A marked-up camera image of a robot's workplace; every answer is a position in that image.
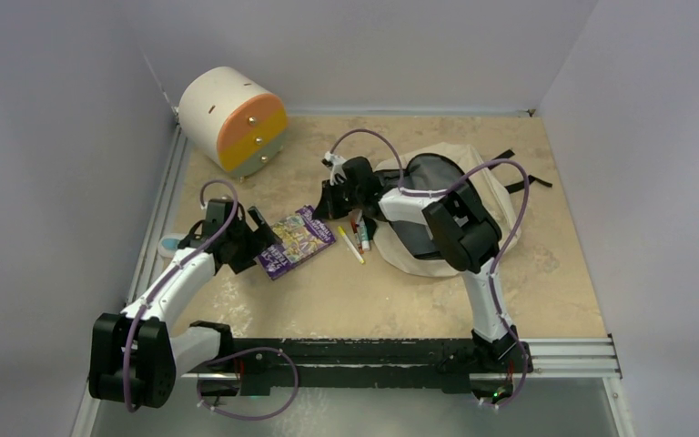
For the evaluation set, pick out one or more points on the light blue packaged item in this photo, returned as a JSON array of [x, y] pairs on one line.
[[168, 245]]

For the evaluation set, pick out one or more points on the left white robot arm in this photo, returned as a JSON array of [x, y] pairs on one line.
[[135, 359]]

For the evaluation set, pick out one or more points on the red orange pen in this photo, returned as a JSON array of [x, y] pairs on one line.
[[356, 235]]

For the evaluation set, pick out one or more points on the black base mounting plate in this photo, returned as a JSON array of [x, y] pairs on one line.
[[449, 365]]

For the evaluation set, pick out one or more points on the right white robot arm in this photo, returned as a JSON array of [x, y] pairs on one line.
[[438, 214]]

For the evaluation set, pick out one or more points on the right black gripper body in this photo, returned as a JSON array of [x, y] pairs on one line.
[[353, 197]]

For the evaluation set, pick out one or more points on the purple paperback book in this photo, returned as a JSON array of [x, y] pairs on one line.
[[302, 236]]

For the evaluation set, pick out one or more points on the beige canvas backpack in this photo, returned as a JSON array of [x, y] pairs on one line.
[[494, 211]]

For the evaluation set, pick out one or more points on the round white drawer cabinet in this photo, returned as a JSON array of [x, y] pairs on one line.
[[237, 123]]

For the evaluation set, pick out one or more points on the yellow marker pen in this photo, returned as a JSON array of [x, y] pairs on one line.
[[352, 247]]

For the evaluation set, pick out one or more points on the green white glue stick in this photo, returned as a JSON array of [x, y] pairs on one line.
[[364, 236]]

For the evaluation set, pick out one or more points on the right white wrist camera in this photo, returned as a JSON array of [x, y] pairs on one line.
[[335, 165]]

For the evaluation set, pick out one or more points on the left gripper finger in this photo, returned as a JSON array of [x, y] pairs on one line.
[[263, 234], [248, 255]]

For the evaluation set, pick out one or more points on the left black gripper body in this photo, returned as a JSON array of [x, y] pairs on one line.
[[244, 241]]

